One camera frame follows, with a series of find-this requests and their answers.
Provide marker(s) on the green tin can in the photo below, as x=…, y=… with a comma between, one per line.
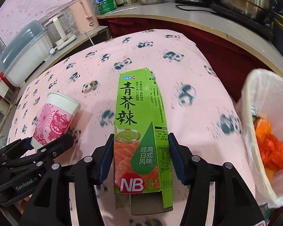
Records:
x=105, y=6

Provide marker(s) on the white lined trash bin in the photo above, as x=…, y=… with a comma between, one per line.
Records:
x=261, y=112

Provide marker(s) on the pink electric kettle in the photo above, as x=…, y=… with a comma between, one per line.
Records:
x=83, y=16

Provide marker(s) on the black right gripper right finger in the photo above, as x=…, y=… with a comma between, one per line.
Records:
x=234, y=203

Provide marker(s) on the orange printed plastic bag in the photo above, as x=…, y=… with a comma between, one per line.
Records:
x=262, y=128

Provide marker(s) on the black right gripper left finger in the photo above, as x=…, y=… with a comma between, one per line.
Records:
x=50, y=202

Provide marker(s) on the pink white paper cup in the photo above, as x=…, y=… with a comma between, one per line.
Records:
x=55, y=118

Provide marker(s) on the black induction cooker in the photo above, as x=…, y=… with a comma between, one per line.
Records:
x=254, y=26

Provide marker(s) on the white dish rack grey lid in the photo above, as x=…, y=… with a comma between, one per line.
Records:
x=25, y=52

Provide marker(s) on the red plastic bag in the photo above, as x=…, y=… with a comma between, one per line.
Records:
x=271, y=152

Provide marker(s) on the pink panda tablecloth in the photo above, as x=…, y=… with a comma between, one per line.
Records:
x=198, y=109

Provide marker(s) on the pink dotted curtain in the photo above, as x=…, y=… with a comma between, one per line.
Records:
x=15, y=14

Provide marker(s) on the red velvet cabinet curtain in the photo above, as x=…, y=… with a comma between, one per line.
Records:
x=231, y=63

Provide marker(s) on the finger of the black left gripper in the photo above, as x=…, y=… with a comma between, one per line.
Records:
x=55, y=148

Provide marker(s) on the green wasabi carton box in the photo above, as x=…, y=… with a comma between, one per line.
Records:
x=142, y=161

